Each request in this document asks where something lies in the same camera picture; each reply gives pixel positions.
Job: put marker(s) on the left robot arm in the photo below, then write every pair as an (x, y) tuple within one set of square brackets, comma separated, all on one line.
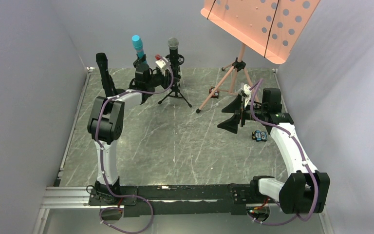
[(106, 121)]

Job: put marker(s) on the black small desk mic stand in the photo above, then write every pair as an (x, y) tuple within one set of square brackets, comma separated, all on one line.
[(118, 91)]

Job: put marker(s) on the blue microphone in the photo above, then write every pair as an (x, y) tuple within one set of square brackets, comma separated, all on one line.
[(138, 45)]

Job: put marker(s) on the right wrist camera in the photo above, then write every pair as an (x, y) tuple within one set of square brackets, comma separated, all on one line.
[(245, 94)]

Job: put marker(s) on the black microphone orange end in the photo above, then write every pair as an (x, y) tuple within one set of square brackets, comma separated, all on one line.
[(106, 79)]

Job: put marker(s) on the red owl toy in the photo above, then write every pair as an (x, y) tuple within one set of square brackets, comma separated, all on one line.
[(213, 92)]

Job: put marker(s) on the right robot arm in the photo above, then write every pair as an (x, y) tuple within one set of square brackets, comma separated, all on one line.
[(305, 190)]

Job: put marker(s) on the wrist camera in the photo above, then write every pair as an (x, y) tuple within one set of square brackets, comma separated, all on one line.
[(163, 66), (245, 94)]

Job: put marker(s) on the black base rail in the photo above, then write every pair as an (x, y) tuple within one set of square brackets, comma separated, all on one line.
[(234, 199)]

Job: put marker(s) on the black microphone silver grille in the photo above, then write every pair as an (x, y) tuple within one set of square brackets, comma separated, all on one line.
[(173, 44)]

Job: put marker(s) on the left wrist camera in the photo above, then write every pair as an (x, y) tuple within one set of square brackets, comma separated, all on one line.
[(163, 66)]

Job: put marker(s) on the pink music stand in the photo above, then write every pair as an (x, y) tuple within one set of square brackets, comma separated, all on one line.
[(270, 28)]

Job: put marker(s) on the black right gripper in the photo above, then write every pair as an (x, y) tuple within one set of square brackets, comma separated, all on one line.
[(242, 112)]

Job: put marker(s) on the black tripod shock mount stand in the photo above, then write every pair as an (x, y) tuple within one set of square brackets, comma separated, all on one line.
[(175, 91)]

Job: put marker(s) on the black clip desk mic stand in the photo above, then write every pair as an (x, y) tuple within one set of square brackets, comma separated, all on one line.
[(139, 61)]

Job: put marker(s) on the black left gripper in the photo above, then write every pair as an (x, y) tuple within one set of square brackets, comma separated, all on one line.
[(142, 68)]

